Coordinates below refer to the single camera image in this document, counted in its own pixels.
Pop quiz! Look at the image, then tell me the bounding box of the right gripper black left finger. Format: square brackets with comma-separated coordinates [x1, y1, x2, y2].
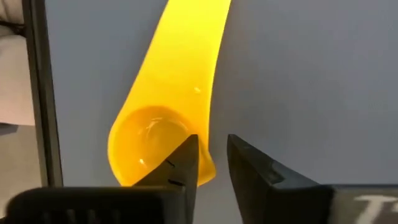
[134, 134, 200, 224]

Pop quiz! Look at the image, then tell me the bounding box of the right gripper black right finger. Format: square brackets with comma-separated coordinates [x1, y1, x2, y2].
[226, 134, 335, 224]

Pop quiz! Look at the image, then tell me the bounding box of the grey table mat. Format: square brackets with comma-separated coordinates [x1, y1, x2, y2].
[45, 0, 398, 224]

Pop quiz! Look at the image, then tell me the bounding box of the yellow measuring cup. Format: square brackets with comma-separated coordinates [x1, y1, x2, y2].
[107, 0, 233, 187]

